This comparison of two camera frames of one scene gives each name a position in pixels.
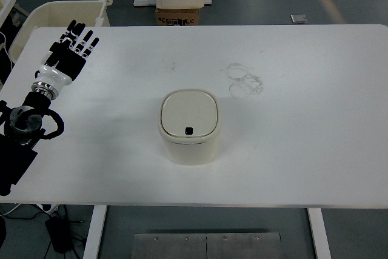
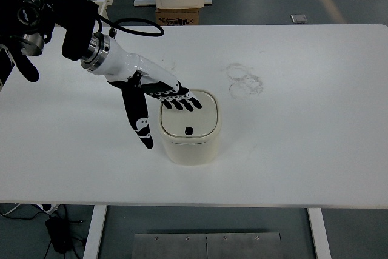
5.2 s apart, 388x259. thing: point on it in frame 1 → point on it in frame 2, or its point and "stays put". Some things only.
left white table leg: (91, 250) stays put
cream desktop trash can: (190, 122) stays put
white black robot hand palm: (66, 70) → (105, 56)
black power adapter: (60, 232) stays put
